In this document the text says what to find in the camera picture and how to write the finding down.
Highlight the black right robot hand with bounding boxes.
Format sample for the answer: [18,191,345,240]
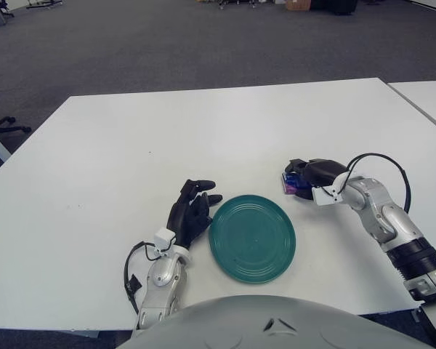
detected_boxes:
[283,158,349,201]

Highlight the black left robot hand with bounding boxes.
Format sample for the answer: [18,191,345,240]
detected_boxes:
[166,178,224,250]

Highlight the blue purple gum pack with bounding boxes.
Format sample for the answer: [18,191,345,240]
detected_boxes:
[281,170,310,196]

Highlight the green round plate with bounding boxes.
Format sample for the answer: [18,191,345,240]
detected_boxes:
[208,194,298,285]

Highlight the silver robot torso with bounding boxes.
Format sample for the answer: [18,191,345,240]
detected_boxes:
[116,294,436,349]

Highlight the black cabinet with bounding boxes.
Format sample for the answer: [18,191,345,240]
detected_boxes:
[310,0,358,15]

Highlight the black chair wheel bases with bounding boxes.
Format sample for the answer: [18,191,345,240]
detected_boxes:
[217,0,259,9]

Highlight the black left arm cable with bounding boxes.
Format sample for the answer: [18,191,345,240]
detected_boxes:
[122,240,157,316]

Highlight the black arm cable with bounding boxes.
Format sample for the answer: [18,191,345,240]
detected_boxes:
[122,240,157,316]
[334,152,412,214]

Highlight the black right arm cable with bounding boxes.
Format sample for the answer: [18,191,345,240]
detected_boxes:
[334,152,412,214]

